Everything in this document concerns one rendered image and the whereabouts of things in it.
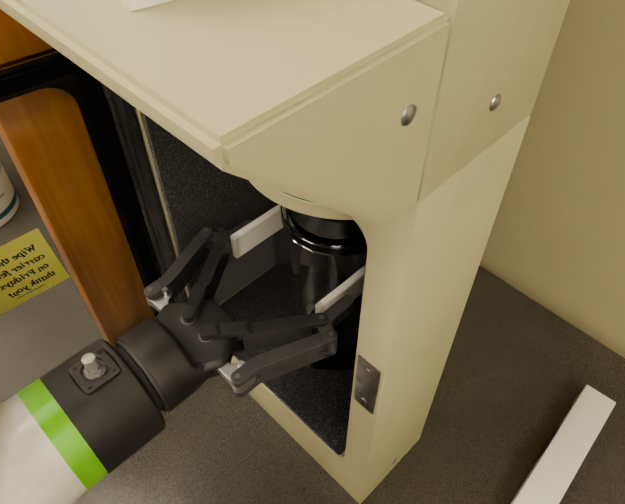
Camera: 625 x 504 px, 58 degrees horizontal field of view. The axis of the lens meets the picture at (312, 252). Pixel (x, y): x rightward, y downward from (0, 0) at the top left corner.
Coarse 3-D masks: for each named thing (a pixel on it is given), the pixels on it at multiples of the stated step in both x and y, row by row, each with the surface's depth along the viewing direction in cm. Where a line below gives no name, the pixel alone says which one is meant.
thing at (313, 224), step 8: (296, 216) 51; (304, 216) 51; (312, 216) 50; (304, 224) 51; (312, 224) 50; (320, 224) 50; (328, 224) 50; (336, 224) 50; (344, 224) 50; (352, 224) 50; (312, 232) 50; (320, 232) 50; (328, 232) 50; (336, 232) 50; (344, 232) 50; (352, 232) 50; (360, 232) 50
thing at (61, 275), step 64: (0, 128) 44; (64, 128) 47; (0, 192) 47; (64, 192) 51; (0, 256) 51; (64, 256) 55; (128, 256) 60; (0, 320) 55; (64, 320) 60; (128, 320) 67; (0, 384) 60
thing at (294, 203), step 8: (256, 184) 43; (264, 192) 43; (272, 192) 42; (280, 192) 42; (272, 200) 42; (280, 200) 42; (288, 200) 42; (296, 200) 41; (304, 200) 41; (288, 208) 42; (296, 208) 42; (304, 208) 41; (312, 208) 41; (320, 208) 41; (328, 208) 41; (320, 216) 41; (328, 216) 41; (336, 216) 41; (344, 216) 41
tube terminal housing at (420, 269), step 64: (448, 0) 21; (512, 0) 24; (448, 64) 23; (512, 64) 28; (448, 128) 26; (512, 128) 33; (448, 192) 31; (384, 256) 33; (448, 256) 37; (384, 320) 38; (448, 320) 47; (384, 384) 43; (320, 448) 63; (384, 448) 56
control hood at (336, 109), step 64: (0, 0) 23; (64, 0) 22; (192, 0) 22; (256, 0) 22; (320, 0) 22; (384, 0) 22; (128, 64) 19; (192, 64) 19; (256, 64) 19; (320, 64) 19; (384, 64) 20; (192, 128) 17; (256, 128) 17; (320, 128) 19; (384, 128) 22; (320, 192) 21; (384, 192) 25
